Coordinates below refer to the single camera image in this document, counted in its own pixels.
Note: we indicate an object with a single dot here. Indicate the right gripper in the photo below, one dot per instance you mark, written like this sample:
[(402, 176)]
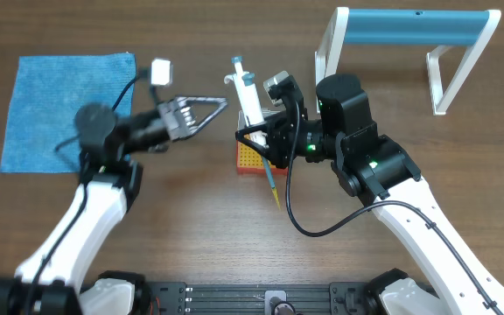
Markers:
[(284, 140)]

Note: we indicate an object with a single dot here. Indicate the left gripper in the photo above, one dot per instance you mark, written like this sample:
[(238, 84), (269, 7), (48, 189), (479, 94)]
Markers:
[(177, 120)]

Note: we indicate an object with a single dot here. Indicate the white pipette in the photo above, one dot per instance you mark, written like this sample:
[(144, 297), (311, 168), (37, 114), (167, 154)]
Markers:
[(249, 98)]

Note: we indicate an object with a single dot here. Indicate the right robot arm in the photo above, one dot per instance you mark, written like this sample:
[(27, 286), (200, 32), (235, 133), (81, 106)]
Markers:
[(357, 118)]

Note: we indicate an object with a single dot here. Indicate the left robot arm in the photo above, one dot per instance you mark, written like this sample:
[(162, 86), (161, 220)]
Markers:
[(81, 232)]

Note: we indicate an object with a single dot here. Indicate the red and yellow tip box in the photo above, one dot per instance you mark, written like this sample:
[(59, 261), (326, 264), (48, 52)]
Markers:
[(249, 159)]

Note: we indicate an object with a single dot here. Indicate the blue cloth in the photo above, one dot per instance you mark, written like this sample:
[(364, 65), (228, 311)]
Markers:
[(46, 96)]

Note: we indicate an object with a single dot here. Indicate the white and blue stand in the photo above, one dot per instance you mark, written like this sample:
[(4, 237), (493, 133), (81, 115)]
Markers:
[(414, 27)]

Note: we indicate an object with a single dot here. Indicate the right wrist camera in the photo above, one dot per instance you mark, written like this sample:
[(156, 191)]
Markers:
[(275, 81)]

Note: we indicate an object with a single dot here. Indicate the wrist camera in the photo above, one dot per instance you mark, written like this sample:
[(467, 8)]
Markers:
[(161, 72), (275, 81)]

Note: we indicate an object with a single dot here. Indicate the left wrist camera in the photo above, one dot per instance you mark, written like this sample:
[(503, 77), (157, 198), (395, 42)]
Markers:
[(161, 72)]

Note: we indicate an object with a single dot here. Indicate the mounting rail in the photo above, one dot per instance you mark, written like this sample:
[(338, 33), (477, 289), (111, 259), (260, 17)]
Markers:
[(234, 297)]

